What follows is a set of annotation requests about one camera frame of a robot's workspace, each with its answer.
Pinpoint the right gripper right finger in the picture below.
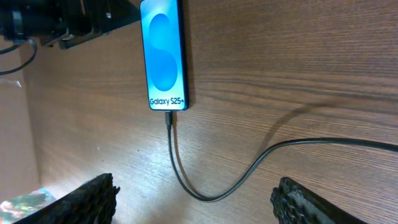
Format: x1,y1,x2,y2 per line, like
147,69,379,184
270,177,366,224

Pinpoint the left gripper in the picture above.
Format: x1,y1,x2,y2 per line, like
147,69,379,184
1,0,141,49

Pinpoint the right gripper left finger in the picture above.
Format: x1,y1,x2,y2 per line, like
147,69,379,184
16,173,121,224

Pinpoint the blue Galaxy smartphone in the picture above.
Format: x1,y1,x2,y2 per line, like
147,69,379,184
139,0,189,111

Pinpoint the black USB charging cable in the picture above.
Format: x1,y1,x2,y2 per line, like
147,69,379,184
164,111,398,203

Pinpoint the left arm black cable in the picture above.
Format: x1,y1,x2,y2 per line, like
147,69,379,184
0,37,38,77

